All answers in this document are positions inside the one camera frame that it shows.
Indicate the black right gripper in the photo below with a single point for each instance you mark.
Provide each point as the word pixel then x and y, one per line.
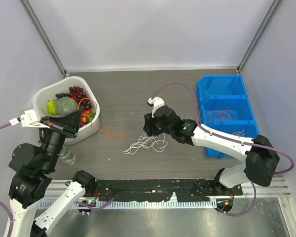
pixel 149 127

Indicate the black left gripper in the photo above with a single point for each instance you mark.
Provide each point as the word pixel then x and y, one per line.
pixel 72 122

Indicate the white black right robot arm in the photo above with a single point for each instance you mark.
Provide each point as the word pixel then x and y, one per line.
pixel 258 158

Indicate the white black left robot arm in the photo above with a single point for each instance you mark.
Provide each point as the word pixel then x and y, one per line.
pixel 32 165

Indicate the green melon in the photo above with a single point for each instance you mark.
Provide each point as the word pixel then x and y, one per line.
pixel 66 105

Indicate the green lime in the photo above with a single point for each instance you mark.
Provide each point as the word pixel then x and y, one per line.
pixel 89 117

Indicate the green yellow pear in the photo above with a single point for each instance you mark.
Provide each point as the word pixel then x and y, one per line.
pixel 51 108

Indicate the red grape bunch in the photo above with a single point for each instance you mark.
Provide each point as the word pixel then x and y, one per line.
pixel 79 95

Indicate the dark purple grape bunch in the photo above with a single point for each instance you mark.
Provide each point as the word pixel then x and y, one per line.
pixel 61 95

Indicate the clear glass jar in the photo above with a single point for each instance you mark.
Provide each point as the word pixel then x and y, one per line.
pixel 67 156

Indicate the white plastic fruit basket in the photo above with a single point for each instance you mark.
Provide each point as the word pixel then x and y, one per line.
pixel 42 97

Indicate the blue plastic divided bin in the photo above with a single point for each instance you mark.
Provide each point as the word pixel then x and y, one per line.
pixel 225 105

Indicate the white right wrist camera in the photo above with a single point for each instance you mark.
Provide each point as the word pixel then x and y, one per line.
pixel 156 103

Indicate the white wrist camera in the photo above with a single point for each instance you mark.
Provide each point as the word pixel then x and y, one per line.
pixel 28 118
pixel 156 103

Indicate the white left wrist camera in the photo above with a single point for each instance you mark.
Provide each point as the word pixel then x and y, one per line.
pixel 28 118

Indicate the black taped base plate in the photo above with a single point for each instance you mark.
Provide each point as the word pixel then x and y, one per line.
pixel 158 190

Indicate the white slotted cable duct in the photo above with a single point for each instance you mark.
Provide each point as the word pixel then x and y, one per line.
pixel 171 204

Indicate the left aluminium frame post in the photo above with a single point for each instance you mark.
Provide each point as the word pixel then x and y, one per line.
pixel 43 35

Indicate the aluminium corner frame post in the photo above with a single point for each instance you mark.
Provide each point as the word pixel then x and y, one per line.
pixel 274 7

